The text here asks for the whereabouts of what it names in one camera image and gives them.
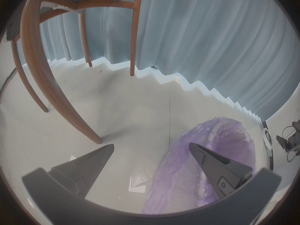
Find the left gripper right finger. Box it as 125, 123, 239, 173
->
189, 142, 253, 200

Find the purple plastic bag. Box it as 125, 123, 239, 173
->
142, 117, 255, 215

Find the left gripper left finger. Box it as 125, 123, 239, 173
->
48, 144, 115, 197

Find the pale blue curtain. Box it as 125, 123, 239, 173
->
39, 0, 300, 128

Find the white cushioned wooden chair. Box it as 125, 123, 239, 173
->
6, 0, 144, 145

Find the black cable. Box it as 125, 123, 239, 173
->
282, 126, 296, 163

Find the white trash bin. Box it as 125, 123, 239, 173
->
150, 120, 255, 214

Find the white plastic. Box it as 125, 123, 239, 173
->
262, 127, 273, 158

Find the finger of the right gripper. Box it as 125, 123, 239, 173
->
276, 135, 291, 150

